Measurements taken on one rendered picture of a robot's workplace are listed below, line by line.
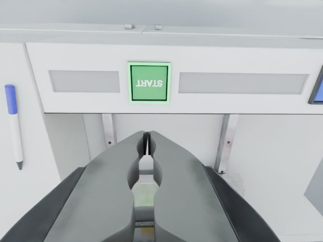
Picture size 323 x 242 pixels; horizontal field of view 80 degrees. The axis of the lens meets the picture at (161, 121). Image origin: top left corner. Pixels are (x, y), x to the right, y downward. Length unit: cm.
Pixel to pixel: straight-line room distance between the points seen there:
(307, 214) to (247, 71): 79
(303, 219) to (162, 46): 86
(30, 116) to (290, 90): 37
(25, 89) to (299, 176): 67
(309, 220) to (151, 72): 86
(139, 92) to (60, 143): 17
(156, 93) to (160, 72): 3
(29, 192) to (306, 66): 47
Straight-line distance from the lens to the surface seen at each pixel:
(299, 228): 94
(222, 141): 48
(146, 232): 59
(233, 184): 51
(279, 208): 76
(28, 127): 34
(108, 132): 44
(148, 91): 27
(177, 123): 45
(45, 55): 29
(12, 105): 32
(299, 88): 35
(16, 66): 31
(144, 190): 50
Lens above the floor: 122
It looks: 62 degrees down
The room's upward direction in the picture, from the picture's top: 175 degrees clockwise
